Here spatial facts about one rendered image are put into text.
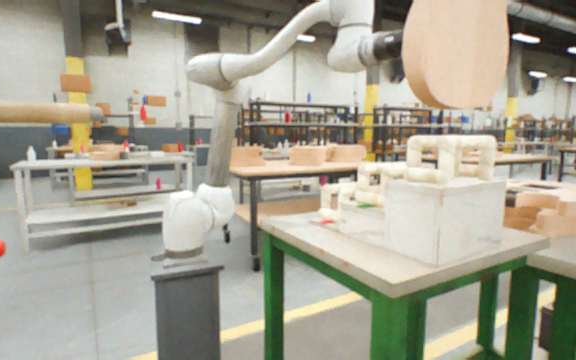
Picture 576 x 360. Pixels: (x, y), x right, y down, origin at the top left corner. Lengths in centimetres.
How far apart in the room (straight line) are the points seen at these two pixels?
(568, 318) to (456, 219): 48
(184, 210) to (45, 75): 1054
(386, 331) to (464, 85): 57
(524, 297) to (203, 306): 108
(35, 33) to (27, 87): 145
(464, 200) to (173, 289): 105
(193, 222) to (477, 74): 106
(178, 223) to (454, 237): 97
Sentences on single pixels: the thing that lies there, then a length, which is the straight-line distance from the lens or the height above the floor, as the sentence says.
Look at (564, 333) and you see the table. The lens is 125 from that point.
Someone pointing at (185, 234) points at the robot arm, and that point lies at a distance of 142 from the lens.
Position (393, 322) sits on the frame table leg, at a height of 84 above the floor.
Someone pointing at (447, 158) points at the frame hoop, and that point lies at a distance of 83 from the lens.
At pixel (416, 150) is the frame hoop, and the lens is 88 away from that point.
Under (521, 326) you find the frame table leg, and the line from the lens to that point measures 128.
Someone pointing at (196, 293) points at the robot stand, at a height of 60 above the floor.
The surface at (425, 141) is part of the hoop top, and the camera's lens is 90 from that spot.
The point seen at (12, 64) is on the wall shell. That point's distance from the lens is 1187.
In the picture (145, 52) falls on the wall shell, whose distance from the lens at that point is 1206.
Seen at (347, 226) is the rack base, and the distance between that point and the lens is 100.
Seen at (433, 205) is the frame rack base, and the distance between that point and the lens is 81.
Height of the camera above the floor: 122
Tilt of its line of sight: 8 degrees down
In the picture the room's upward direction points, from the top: straight up
